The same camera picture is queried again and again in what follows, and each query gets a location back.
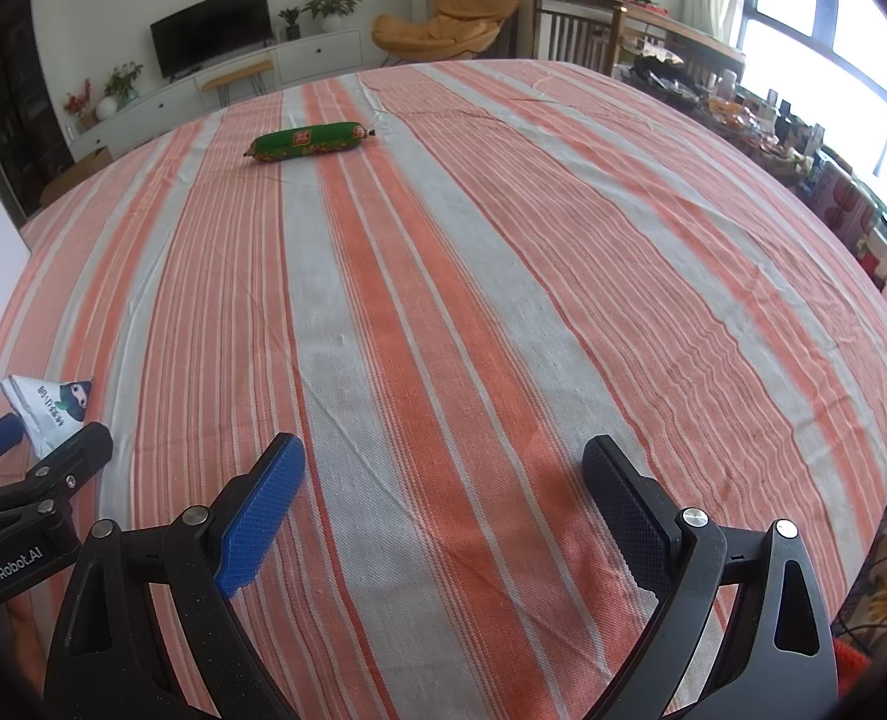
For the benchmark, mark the basket of snacks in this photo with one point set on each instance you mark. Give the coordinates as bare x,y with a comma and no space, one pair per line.
777,157

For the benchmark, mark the large green potted plant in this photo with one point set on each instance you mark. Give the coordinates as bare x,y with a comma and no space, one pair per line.
332,4

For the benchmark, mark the white jar with red label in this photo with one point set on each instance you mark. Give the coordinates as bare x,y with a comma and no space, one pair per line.
878,255

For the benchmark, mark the red flowers in vase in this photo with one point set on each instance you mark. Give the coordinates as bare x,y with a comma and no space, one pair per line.
80,101

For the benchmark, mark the dark wooden slatted crib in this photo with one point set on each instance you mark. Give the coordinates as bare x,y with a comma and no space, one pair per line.
571,34

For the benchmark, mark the red patterned cartons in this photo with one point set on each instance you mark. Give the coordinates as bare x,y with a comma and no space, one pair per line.
844,199

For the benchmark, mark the green wrapped sausage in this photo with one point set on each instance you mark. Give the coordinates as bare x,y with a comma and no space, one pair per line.
304,142

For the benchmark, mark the yellow lounge chair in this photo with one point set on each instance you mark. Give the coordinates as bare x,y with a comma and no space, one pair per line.
443,26

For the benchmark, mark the dark framed window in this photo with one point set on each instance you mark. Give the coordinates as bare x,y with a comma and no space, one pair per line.
825,15

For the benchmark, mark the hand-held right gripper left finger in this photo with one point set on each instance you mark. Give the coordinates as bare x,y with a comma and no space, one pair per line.
263,521

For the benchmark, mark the orange fleece cloth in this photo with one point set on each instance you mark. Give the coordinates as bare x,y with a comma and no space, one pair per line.
852,664

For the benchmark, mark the black flat television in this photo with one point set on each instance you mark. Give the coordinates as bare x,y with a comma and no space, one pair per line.
211,30

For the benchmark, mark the grey triangular snack packet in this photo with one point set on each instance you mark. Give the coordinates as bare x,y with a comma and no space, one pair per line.
50,409

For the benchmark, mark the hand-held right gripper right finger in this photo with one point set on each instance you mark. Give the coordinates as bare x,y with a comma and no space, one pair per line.
627,521

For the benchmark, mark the green plant in white vase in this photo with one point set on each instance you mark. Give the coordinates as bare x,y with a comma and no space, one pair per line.
122,86

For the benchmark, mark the brown cardboard box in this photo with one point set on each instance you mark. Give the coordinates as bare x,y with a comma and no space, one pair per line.
76,176

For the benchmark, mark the group of bottles and jars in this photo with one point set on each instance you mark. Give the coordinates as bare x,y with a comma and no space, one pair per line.
773,109

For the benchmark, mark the wooden stool with metal legs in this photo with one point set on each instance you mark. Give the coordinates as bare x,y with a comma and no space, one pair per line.
237,73

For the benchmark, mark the small dark potted plant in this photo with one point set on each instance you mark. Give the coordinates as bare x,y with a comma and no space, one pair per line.
290,22

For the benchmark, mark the orange striped tablecloth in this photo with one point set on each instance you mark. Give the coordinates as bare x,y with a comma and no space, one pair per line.
473,315

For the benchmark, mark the dark plastic bags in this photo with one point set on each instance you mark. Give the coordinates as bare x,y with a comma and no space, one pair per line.
664,75

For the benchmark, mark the dark tall display cabinet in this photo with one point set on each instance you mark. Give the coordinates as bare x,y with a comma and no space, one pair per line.
20,105

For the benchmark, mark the white television cabinet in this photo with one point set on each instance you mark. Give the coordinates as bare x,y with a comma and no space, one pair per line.
316,56

